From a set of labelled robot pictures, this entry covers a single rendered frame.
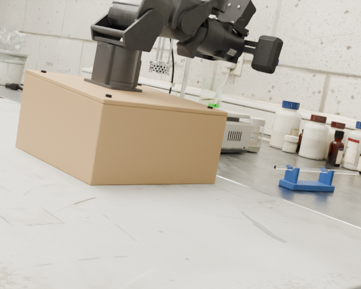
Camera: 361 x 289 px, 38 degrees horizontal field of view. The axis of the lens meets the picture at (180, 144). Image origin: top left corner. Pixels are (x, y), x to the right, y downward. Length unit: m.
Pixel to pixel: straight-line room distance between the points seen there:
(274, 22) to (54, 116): 1.10
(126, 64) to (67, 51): 1.92
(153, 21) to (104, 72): 0.10
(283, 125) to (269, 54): 0.53
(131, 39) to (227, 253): 0.37
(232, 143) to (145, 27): 0.45
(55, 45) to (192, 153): 2.10
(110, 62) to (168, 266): 0.40
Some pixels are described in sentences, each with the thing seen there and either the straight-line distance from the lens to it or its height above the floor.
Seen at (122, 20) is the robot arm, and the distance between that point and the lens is 0.78.
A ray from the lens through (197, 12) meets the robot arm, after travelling 0.83.
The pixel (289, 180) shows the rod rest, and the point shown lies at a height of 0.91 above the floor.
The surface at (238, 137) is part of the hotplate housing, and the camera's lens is 1.14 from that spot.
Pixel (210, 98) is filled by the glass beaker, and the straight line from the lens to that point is 1.15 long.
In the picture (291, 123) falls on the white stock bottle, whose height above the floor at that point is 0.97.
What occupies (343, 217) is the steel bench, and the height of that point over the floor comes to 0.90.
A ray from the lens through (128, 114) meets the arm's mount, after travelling 0.65.
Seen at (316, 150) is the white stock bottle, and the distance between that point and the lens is 1.33.
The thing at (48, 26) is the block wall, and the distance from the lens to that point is 2.88.
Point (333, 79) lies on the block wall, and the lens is 1.54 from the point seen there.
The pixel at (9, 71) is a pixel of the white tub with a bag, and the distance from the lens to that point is 1.98.
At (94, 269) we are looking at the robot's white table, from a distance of 0.39.
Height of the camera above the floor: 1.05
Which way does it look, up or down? 7 degrees down
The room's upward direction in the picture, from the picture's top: 10 degrees clockwise
